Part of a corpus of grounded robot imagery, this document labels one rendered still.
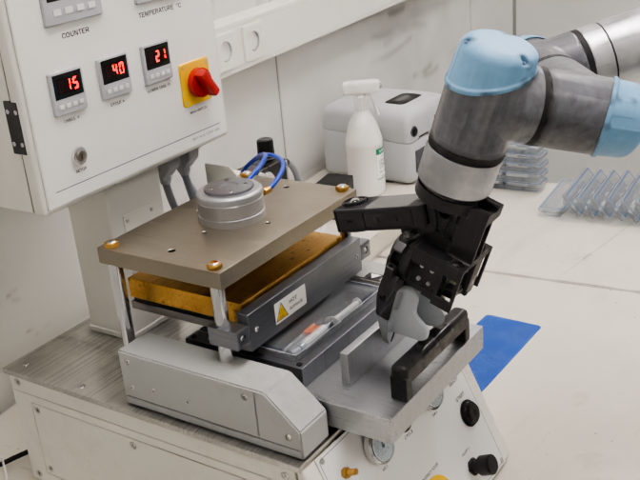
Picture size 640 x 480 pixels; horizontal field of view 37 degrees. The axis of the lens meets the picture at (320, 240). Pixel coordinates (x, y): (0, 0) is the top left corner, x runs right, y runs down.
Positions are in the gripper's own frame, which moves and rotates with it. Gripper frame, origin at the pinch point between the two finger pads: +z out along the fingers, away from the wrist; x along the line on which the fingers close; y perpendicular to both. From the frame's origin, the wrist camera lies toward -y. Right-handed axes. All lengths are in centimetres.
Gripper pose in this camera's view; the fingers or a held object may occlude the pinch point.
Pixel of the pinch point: (386, 329)
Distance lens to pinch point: 106.2
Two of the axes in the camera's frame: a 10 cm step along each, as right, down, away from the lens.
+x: 5.5, -3.6, 7.5
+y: 8.1, 4.5, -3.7
